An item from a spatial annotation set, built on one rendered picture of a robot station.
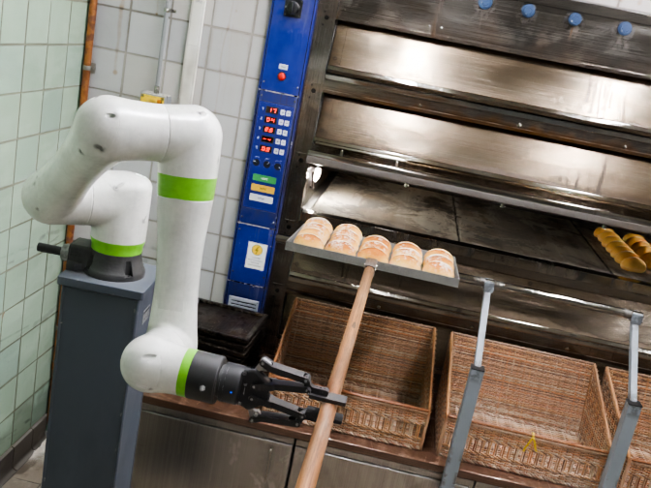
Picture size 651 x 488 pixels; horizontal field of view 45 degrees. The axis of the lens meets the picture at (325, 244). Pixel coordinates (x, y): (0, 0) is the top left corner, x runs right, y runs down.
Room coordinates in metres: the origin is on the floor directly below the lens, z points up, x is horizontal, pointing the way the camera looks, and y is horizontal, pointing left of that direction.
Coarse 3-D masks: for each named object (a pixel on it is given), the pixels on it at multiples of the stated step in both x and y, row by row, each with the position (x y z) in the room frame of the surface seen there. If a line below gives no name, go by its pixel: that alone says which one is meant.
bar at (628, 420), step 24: (504, 288) 2.49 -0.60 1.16; (528, 288) 2.49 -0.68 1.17; (480, 312) 2.45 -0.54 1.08; (600, 312) 2.47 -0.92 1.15; (624, 312) 2.46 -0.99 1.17; (480, 336) 2.37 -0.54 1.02; (480, 360) 2.31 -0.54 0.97; (480, 384) 2.27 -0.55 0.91; (624, 408) 2.26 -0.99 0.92; (456, 432) 2.27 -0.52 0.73; (624, 432) 2.23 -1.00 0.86; (456, 456) 2.27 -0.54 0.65; (624, 456) 2.23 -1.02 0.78; (600, 480) 2.27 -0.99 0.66
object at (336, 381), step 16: (368, 272) 2.21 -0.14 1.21; (368, 288) 2.09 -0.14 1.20; (352, 320) 1.79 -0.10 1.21; (352, 336) 1.69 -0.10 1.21; (336, 368) 1.50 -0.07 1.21; (336, 384) 1.42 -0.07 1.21; (320, 416) 1.29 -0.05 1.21; (320, 432) 1.22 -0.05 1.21; (320, 448) 1.17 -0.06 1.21; (304, 464) 1.12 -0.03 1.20; (320, 464) 1.14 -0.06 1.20; (304, 480) 1.07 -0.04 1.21
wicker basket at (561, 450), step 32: (448, 352) 2.72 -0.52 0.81; (512, 352) 2.81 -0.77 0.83; (544, 352) 2.81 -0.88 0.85; (448, 384) 2.53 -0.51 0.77; (512, 384) 2.78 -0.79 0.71; (544, 384) 2.78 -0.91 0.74; (576, 384) 2.77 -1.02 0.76; (448, 416) 2.37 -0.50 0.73; (480, 416) 2.72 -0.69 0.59; (512, 416) 2.74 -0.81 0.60; (544, 416) 2.74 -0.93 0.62; (576, 416) 2.74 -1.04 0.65; (448, 448) 2.38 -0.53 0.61; (480, 448) 2.37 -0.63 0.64; (512, 448) 2.51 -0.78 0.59; (544, 448) 2.35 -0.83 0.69; (576, 448) 2.34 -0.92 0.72; (608, 448) 2.37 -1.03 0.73; (576, 480) 2.34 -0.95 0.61
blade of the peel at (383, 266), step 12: (300, 228) 2.67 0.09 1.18; (288, 240) 2.41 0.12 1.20; (300, 252) 2.39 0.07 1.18; (312, 252) 2.38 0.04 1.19; (324, 252) 2.38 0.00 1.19; (336, 252) 2.38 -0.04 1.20; (360, 264) 2.37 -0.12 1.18; (384, 264) 2.36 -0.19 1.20; (456, 264) 2.57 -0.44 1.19; (408, 276) 2.36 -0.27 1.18; (420, 276) 2.35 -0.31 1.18; (432, 276) 2.35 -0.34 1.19; (444, 276) 2.35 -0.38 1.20; (456, 276) 2.42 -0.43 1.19
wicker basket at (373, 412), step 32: (288, 320) 2.72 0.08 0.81; (320, 320) 2.85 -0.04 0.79; (384, 320) 2.85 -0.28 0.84; (288, 352) 2.82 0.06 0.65; (320, 352) 2.82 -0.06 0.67; (352, 352) 2.82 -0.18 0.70; (384, 352) 2.82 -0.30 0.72; (416, 352) 2.82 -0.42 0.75; (320, 384) 2.72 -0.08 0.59; (352, 384) 2.77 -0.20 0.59; (384, 384) 2.79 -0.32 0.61; (416, 384) 2.79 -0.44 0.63; (352, 416) 2.40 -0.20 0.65; (384, 416) 2.39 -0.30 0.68; (416, 416) 2.39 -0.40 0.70; (416, 448) 2.38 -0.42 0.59
